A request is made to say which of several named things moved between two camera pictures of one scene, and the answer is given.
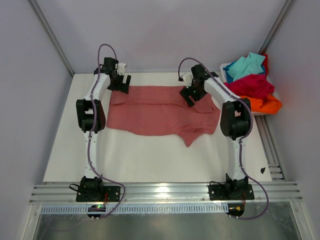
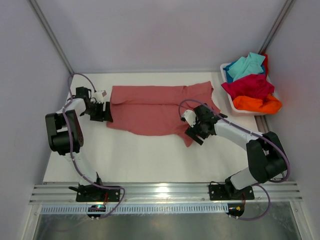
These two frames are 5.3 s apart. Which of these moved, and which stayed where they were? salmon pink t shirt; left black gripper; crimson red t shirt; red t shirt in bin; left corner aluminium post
Moved: left black gripper
Stayed: left corner aluminium post; crimson red t shirt; red t shirt in bin; salmon pink t shirt
